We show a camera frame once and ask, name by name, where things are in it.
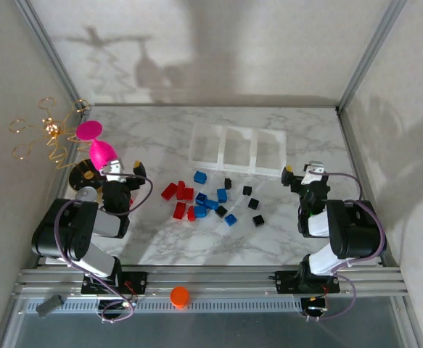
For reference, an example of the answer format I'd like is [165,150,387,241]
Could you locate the yellow tin with grey lid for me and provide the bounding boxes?
[75,186,99,202]

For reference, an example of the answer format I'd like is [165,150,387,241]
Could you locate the pink plastic goblet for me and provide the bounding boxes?
[75,120,120,171]

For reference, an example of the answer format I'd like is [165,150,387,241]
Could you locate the white three-compartment container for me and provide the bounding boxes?
[188,122,288,175]

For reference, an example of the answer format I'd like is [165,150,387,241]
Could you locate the orange plastic cap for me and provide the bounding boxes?
[170,286,191,311]

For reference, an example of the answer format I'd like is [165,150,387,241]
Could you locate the grey black block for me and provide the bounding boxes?
[36,294,65,319]

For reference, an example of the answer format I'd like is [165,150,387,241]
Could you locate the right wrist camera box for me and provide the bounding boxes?
[303,160,324,184]

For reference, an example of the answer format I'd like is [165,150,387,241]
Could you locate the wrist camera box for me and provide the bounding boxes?
[303,160,324,184]
[100,158,127,182]

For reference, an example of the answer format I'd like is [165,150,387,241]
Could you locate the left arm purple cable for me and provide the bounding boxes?
[53,173,154,323]

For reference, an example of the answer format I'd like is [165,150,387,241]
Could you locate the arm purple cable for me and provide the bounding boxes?
[53,173,154,323]
[305,171,388,322]

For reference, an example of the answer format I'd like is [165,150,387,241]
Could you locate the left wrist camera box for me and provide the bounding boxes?
[100,158,127,182]

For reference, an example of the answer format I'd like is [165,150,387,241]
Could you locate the gold wire glass rack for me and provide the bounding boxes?
[9,96,105,192]

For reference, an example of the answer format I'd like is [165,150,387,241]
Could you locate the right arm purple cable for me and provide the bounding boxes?
[305,171,388,322]

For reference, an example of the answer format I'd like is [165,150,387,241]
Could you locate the aluminium side rail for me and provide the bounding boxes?
[336,107,406,271]

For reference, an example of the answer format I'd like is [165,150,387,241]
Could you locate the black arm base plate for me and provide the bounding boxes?
[275,270,342,294]
[81,271,149,295]

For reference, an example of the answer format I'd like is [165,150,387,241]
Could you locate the aluminium back rail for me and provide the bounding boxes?
[89,103,341,109]

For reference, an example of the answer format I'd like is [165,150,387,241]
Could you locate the aluminium frame rail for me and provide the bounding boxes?
[13,266,410,299]

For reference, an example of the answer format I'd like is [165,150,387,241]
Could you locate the grey slotted cable duct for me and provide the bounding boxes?
[22,299,305,315]

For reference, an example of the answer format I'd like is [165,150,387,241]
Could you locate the aluminium frame post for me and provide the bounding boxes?
[13,0,92,113]
[336,0,410,113]

